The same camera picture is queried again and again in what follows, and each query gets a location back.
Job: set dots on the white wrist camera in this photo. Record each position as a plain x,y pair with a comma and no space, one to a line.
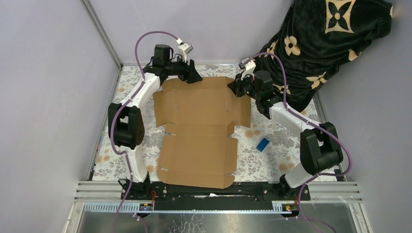
183,49
247,66

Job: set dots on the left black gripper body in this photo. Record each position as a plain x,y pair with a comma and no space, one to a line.
177,68

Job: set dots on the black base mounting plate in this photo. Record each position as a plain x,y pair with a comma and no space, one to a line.
239,196

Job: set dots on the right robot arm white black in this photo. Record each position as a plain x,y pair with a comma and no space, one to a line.
319,148

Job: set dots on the aluminium frame rail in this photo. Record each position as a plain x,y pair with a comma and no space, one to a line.
327,192

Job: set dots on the black floral blanket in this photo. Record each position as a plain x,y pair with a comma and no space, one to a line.
315,39

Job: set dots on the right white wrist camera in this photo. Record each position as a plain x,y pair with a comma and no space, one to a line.
247,66

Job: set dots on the small blue block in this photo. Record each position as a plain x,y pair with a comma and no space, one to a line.
262,144

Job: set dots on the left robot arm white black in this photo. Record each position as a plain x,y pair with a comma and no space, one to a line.
125,122

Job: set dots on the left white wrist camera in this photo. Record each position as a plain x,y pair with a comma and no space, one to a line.
183,49

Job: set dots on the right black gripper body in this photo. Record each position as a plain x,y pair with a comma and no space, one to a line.
246,87

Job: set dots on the brown cardboard box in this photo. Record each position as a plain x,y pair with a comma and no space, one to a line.
199,119

